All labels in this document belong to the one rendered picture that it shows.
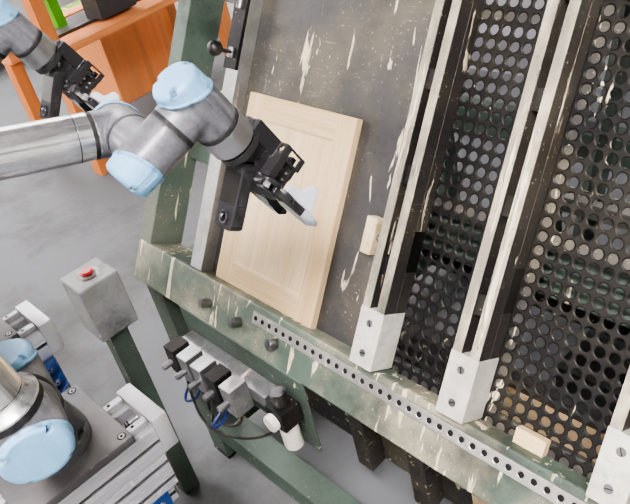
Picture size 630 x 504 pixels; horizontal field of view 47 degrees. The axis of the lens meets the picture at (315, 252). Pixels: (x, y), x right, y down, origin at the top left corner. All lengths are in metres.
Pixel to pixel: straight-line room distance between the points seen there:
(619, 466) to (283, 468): 1.31
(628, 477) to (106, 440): 0.88
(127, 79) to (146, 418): 4.60
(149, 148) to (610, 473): 0.85
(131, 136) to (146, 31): 4.91
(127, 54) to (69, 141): 4.74
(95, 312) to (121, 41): 3.97
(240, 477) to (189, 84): 1.80
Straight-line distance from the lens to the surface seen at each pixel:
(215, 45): 1.77
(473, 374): 1.35
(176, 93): 1.02
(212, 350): 1.94
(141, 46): 5.94
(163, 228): 2.14
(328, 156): 1.64
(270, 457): 2.39
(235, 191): 1.14
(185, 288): 1.99
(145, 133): 1.04
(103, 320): 2.07
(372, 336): 1.48
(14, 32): 1.64
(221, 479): 2.63
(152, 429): 1.46
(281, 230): 1.74
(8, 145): 1.12
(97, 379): 3.22
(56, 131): 1.13
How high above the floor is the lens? 1.97
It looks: 35 degrees down
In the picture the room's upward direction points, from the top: 14 degrees counter-clockwise
